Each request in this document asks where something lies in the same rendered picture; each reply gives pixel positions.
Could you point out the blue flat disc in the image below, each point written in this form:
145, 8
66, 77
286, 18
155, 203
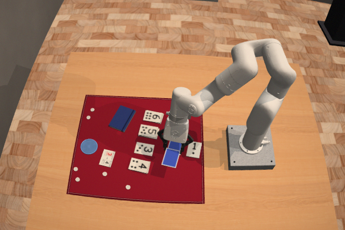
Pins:
89, 146

